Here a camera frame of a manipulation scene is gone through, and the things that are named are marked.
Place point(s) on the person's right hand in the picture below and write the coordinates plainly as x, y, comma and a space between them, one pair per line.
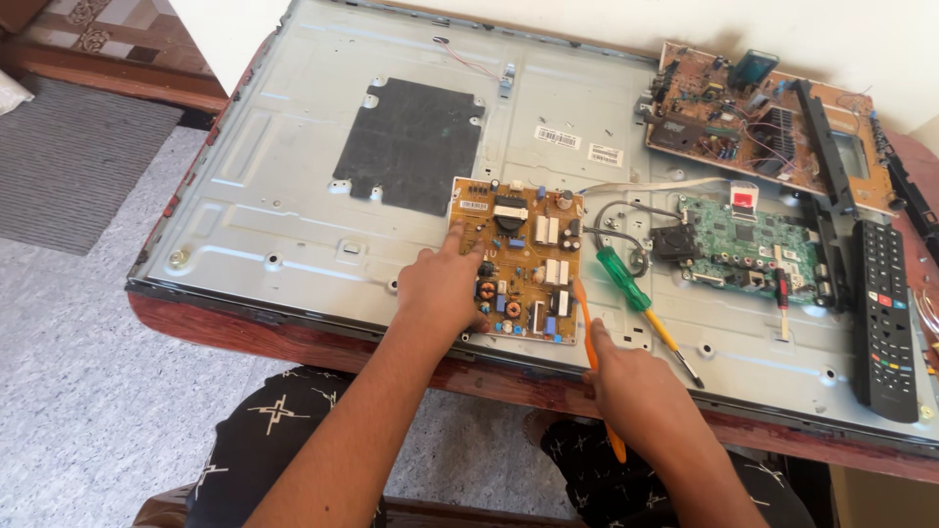
642, 400

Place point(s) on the person's left hand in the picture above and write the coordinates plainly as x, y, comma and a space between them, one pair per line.
436, 290

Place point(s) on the orange plastic pry tool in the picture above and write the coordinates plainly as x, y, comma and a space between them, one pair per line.
585, 323

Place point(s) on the yellow-brown power supply board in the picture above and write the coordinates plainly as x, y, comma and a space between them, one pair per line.
532, 257

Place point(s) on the black insulating sheet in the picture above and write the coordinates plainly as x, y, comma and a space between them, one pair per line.
411, 143

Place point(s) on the grey metal television back panel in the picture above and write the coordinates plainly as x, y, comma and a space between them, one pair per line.
293, 220

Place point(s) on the green main circuit board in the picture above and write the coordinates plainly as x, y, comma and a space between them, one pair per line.
741, 253

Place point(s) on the white barcode sticker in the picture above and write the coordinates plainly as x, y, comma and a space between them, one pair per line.
557, 137
605, 155

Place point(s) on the black patterned trousers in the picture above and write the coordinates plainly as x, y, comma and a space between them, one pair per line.
271, 440

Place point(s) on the black remote control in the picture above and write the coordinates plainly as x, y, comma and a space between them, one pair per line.
884, 323

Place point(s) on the cardboard box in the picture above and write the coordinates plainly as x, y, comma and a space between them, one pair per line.
884, 502

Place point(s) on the large brown circuit board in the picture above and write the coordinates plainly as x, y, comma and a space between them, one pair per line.
733, 110

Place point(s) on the grey ribbed floor mat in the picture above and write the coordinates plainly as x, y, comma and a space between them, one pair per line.
73, 169

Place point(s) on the patterned carpet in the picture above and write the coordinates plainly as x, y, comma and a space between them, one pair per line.
110, 29

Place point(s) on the long black plastic frame piece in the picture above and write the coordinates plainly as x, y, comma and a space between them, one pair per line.
825, 147

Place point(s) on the black plastic frame strip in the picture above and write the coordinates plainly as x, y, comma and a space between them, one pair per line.
909, 183

